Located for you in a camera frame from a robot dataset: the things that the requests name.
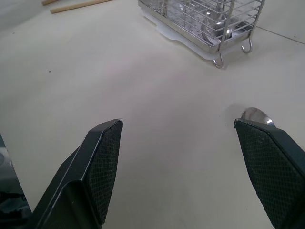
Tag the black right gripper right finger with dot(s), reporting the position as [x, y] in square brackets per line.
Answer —
[271, 167]

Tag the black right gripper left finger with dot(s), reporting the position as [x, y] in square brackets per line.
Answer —
[90, 167]

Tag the white plastic drip tray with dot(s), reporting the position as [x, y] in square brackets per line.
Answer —
[166, 29]

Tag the steel spoon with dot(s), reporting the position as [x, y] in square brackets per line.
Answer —
[257, 116]
[209, 14]
[215, 27]

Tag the wooden chopstick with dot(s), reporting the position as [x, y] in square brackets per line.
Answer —
[48, 1]
[78, 5]

